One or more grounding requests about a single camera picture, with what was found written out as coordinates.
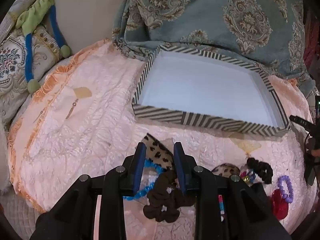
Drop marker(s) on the striped cardboard box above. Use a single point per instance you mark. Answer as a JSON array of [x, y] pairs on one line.
[[205, 85]]

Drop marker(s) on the red cloth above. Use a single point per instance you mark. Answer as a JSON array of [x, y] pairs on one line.
[[312, 42]]

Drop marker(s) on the teal patterned cushion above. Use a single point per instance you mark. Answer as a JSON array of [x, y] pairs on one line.
[[225, 17]]

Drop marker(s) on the white quilted bedding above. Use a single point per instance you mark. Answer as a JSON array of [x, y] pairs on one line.
[[17, 217]]

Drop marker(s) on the green and blue plush toy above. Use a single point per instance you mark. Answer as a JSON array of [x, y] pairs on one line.
[[37, 10]]

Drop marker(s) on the brown scrunchie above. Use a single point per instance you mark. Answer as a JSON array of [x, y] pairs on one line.
[[155, 205]]

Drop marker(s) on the floral embroidered cushion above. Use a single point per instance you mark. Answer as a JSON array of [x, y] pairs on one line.
[[15, 75]]

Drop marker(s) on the red bow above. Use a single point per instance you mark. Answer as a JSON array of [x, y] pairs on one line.
[[278, 205]]

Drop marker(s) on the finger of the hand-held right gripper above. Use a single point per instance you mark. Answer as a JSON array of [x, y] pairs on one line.
[[301, 123]]

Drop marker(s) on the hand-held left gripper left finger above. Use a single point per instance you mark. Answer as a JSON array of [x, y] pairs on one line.
[[140, 170]]

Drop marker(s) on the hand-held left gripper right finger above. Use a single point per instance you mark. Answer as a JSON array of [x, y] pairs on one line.
[[178, 170]]

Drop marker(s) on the black scrunchie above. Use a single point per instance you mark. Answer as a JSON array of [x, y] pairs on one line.
[[262, 170]]

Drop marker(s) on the pink quilted bed cover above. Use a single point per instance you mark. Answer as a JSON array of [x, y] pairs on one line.
[[87, 135]]

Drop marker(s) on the leopard print bow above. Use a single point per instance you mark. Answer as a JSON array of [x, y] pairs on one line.
[[157, 152]]

